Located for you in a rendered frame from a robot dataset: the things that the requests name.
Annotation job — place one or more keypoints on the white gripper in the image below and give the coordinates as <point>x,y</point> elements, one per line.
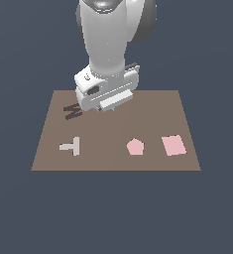
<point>101,89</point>

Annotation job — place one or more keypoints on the brown board mat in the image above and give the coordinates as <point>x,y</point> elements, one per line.
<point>121,132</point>

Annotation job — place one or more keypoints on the dark M-shaped block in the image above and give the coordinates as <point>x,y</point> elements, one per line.
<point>72,111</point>

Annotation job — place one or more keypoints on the grey T-shaped block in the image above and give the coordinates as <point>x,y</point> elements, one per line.
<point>71,146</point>

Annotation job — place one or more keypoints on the pink pentagon block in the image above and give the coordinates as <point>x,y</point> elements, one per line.
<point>135,147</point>

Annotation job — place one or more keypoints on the pink square block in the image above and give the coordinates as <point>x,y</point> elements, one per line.
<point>174,145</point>

